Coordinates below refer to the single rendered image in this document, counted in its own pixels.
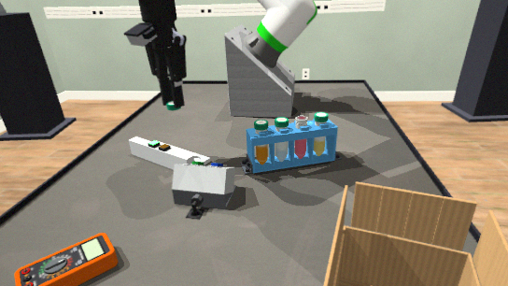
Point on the orange multimeter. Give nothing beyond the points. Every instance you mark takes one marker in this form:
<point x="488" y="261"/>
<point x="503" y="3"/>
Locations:
<point x="71" y="266"/>

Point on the dark green screw cap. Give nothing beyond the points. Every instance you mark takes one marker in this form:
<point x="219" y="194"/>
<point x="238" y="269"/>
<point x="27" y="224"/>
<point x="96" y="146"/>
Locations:
<point x="321" y="117"/>

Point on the blue tube rack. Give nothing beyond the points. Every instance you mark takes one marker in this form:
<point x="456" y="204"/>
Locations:
<point x="271" y="136"/>

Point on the green screw cap with white top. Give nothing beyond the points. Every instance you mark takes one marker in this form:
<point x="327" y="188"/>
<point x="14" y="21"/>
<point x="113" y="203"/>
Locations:
<point x="261" y="124"/>
<point x="281" y="122"/>

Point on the green screw cap with white label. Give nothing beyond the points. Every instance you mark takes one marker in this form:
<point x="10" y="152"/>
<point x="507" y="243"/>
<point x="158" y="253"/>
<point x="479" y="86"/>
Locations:
<point x="170" y="106"/>

